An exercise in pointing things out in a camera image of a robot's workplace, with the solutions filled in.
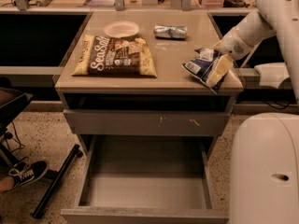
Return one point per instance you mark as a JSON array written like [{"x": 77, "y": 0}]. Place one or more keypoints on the silver foil snack bag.
[{"x": 170, "y": 32}]

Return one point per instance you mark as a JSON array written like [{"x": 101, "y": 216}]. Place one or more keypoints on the black chair seat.
[{"x": 12, "y": 103}]

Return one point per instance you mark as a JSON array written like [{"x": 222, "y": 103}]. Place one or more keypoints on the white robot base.
[{"x": 264, "y": 181}]

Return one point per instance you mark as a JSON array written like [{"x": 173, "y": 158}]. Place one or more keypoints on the grey drawer cabinet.
[{"x": 172, "y": 90}]

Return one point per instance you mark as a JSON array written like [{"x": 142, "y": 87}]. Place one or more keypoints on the white curved robot part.
[{"x": 272, "y": 74}]

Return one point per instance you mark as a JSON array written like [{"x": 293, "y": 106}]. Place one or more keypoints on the white stick tool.
[{"x": 243, "y": 65}]

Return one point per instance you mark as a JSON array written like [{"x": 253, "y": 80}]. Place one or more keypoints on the white paper plate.
[{"x": 119, "y": 29}]

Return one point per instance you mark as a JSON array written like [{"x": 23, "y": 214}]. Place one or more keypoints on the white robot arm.
[{"x": 271, "y": 17}]

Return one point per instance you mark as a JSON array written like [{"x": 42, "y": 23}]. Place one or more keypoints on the blue chip bag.
[{"x": 200, "y": 66}]

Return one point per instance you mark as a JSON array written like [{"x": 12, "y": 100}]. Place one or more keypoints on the black chair base leg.
[{"x": 55, "y": 178}]

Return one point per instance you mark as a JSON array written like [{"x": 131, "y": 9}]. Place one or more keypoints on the open bottom drawer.
[{"x": 146, "y": 180}]

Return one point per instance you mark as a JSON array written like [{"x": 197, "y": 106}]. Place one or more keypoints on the black sneaker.
[{"x": 24, "y": 173}]

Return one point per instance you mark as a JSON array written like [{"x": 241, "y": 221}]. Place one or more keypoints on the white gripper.
[{"x": 233, "y": 46}]

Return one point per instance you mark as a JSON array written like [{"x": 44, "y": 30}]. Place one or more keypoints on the brown sea salt snack bag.
[{"x": 102, "y": 55}]

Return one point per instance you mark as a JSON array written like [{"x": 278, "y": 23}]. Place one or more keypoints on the closed middle drawer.
[{"x": 160, "y": 123}]

